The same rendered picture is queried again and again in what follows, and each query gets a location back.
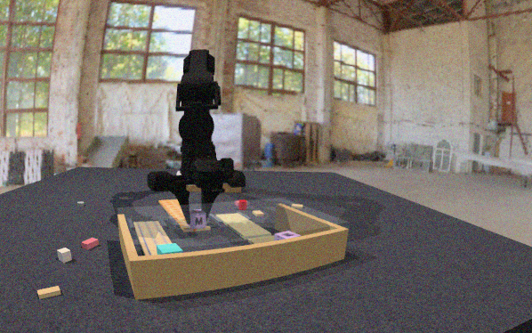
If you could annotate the cream strip with orange dots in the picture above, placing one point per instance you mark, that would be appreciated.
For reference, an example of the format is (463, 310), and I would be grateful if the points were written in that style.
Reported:
(168, 202)

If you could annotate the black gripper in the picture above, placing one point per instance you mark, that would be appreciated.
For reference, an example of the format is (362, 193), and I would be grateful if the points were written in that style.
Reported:
(163, 181)

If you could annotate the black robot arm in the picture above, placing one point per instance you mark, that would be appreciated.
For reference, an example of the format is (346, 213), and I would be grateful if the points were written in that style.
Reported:
(198, 94)

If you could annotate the white cube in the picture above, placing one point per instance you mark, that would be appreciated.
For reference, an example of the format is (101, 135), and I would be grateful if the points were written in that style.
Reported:
(64, 255)

